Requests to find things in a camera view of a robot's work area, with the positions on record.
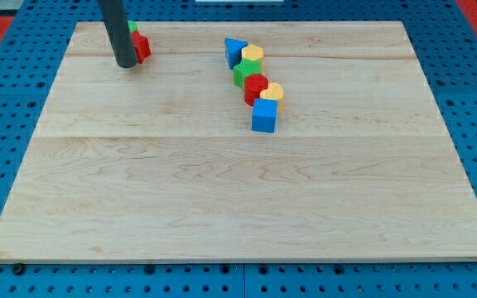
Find green star block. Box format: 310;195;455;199
233;59;262;89

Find red star block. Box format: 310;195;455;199
131;31;152;64

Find blue cube block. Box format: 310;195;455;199
251;99;278;133

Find red cylinder block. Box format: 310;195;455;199
243;74;269;106

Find yellow heart block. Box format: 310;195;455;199
259;82;285;114

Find light wooden board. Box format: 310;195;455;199
0;21;477;264

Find yellow hexagon block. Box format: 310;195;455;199
241;44;264;65

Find blue triangle block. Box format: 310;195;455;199
224;37;248;70

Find green block behind rod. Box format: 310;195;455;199
128;21;138;33

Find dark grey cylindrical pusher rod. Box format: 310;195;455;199
97;0;137;68

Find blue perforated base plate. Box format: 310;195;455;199
0;0;477;297

